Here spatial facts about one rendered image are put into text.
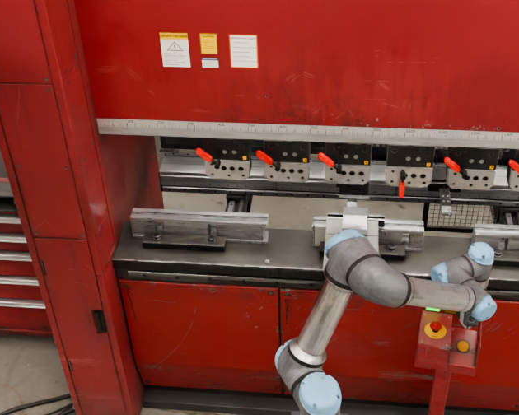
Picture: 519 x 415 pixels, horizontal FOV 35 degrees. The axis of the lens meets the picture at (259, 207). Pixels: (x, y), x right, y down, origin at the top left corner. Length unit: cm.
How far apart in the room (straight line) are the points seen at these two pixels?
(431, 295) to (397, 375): 106
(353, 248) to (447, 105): 62
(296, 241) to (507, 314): 79
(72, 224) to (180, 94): 57
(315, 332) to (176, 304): 87
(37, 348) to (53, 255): 112
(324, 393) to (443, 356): 60
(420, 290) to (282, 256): 81
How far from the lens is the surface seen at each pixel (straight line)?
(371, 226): 286
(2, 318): 383
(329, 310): 230
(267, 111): 260
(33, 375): 386
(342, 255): 220
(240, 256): 292
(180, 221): 295
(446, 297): 230
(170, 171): 316
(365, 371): 326
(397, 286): 216
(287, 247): 295
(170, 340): 324
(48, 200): 274
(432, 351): 281
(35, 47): 242
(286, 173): 273
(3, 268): 358
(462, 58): 250
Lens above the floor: 286
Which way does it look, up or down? 39 degrees down
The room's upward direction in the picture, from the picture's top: 2 degrees counter-clockwise
